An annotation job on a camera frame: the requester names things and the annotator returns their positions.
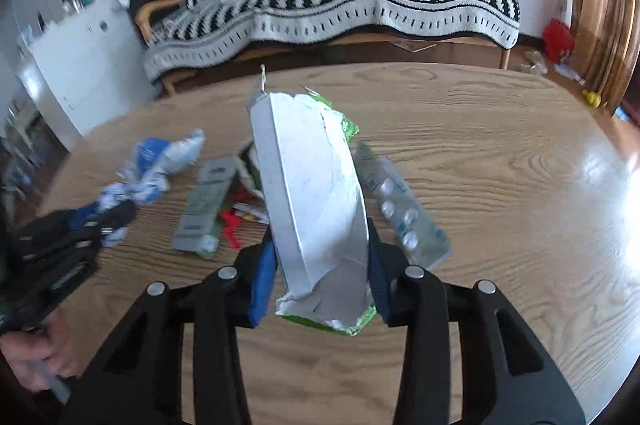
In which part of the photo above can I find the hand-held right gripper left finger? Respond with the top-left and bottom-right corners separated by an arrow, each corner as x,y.
60,240 -> 279,425

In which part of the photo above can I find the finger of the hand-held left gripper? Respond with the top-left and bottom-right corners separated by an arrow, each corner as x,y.
65,199 -> 139,257
20,206 -> 99,252

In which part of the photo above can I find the blue white wrapper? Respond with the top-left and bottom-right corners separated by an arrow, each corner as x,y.
99,129 -> 206,242

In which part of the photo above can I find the black side table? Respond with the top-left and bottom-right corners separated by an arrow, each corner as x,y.
128,0 -> 177,52

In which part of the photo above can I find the clutter of small bottles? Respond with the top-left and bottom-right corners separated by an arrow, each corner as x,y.
20,0 -> 156,48

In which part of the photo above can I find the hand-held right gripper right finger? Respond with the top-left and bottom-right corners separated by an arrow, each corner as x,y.
367,215 -> 586,425

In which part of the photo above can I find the red bag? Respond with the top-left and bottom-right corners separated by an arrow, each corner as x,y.
543,18 -> 575,62

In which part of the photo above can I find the person's left hand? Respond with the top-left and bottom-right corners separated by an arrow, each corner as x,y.
0,305 -> 77,393

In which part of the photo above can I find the green cardboard box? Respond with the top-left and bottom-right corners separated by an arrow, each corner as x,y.
171,156 -> 237,260

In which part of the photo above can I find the silver blister pack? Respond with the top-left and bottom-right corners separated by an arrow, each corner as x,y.
356,142 -> 452,271

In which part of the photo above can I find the green and white carton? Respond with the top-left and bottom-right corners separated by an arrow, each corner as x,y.
245,91 -> 377,337

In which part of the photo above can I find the red plastic scrap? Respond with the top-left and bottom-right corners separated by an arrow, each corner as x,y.
219,191 -> 251,250

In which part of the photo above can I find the wooden sofa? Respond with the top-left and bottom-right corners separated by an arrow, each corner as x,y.
134,0 -> 522,97

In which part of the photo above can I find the pair of beige slippers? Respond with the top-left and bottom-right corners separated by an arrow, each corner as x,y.
519,49 -> 549,74

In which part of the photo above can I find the white cabinet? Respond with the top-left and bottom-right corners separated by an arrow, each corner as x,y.
17,0 -> 162,139

